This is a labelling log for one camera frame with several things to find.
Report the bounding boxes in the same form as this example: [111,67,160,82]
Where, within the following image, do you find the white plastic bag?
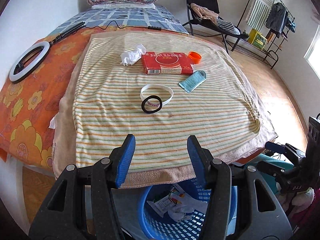
[168,196,208,222]

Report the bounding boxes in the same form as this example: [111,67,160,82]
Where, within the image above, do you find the green white snack wrapper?
[146,184,185,218]

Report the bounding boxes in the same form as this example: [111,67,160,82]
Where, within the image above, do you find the light blue sachet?
[178,70,207,93]

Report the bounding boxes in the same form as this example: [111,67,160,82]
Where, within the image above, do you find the white knit cloth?
[276,188,315,213]

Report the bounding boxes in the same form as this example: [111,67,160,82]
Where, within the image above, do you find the teal cloth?
[245,154,293,194]

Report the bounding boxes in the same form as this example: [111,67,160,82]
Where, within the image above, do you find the beige blanket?
[52,38,278,189]

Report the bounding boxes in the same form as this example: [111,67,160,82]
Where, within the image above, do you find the blue laundry basket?
[138,179,238,239]

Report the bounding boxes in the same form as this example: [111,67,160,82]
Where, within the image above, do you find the white wristband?
[140,83,174,106]

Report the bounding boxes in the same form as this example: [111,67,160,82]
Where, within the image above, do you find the striped yellow towel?
[73,33,262,172]

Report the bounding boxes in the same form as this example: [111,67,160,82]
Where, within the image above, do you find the crumpled white tissue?
[120,44,146,66]

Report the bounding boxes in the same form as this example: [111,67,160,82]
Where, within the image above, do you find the orange plastic cap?
[188,51,202,64]

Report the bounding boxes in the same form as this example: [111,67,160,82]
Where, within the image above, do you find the red medicine box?
[142,51,194,75]

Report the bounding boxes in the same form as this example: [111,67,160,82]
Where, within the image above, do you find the orange floral bedsheet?
[0,26,190,169]

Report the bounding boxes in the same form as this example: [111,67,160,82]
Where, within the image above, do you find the black clothes rack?
[228,0,296,68]

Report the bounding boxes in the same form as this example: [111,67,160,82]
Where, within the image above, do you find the yellow crate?
[247,29,267,50]

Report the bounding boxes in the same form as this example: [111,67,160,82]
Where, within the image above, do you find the striped shirt on chair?
[216,18,241,35]

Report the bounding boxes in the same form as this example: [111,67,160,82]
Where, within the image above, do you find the pink clothes on chair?
[190,3,219,24]

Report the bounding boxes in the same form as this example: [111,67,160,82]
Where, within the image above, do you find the blue checkered mattress sheet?
[49,5,187,36]

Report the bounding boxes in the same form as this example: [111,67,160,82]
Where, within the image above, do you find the black folding chair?
[183,0,249,51]

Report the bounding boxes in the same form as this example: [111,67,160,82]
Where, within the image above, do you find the white folded sheet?
[92,2,156,9]

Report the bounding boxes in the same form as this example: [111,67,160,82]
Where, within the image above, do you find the dark hanging jacket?
[266,2,288,38]

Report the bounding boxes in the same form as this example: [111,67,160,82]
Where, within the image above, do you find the green striped hanging towel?
[246,0,275,31]

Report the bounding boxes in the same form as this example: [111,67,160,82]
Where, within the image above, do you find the white ring light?
[9,41,51,83]

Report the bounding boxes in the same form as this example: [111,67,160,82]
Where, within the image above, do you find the black cable with remote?
[83,20,162,32]

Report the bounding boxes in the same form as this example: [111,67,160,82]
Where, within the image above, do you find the black ring light stand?
[49,22,85,46]

